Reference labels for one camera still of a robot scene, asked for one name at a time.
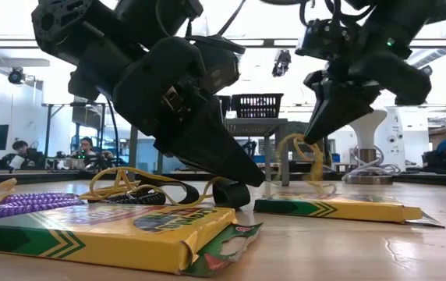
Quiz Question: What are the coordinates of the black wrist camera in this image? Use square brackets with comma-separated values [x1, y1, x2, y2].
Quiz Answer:
[189, 34, 247, 97]
[295, 17, 365, 60]

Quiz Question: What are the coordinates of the white mushroom desk lamp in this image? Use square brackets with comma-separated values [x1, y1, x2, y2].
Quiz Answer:
[341, 108, 395, 186]

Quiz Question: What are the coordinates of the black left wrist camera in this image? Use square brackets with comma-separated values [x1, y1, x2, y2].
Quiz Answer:
[189, 34, 247, 97]

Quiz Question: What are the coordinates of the white paper sheet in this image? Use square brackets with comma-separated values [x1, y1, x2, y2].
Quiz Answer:
[7, 155, 26, 172]

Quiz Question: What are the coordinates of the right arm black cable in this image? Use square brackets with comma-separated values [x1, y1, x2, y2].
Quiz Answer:
[260, 0, 368, 28]

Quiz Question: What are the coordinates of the black coil keychain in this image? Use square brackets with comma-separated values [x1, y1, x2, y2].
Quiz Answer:
[87, 190, 168, 207]

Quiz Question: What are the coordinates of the yellow green crayon box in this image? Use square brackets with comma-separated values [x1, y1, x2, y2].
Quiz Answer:
[253, 190, 446, 229]

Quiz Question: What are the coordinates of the white coiled lamp cable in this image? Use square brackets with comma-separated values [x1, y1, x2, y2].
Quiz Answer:
[342, 144, 402, 176]

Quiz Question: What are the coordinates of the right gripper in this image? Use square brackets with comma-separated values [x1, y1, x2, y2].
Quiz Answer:
[303, 50, 434, 146]

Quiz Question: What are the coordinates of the black plastic basket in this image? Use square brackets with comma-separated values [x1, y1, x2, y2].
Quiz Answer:
[230, 92, 285, 119]
[217, 94, 232, 119]

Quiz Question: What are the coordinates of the purple coil keychain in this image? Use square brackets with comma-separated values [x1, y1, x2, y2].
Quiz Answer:
[0, 192, 88, 222]

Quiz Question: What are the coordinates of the black strap roll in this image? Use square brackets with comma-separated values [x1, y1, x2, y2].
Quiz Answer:
[129, 175, 228, 208]

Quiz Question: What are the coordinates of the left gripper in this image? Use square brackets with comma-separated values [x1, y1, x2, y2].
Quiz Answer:
[69, 37, 266, 188]

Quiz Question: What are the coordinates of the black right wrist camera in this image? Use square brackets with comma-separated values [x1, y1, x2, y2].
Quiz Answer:
[295, 17, 365, 60]

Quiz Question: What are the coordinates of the crayon box with torn flap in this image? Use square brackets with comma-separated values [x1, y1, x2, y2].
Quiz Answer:
[0, 202, 265, 278]

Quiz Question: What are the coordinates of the grey metal riser shelf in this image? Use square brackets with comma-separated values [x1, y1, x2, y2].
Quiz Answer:
[128, 117, 291, 187]

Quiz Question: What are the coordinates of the black wide rubber band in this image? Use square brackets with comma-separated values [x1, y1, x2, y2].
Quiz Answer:
[211, 180, 252, 210]
[139, 177, 201, 207]

